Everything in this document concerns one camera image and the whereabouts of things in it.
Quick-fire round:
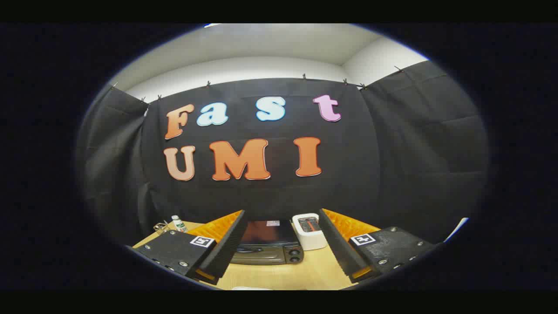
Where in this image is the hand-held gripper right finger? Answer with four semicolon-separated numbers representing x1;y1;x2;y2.
318;208;436;283

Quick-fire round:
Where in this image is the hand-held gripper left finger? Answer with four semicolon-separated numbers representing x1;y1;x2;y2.
126;210;247;285

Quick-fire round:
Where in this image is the black toaster oven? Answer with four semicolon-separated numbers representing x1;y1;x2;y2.
230;219;305;266

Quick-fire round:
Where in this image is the white bread toaster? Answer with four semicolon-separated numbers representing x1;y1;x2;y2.
291;213;328;251

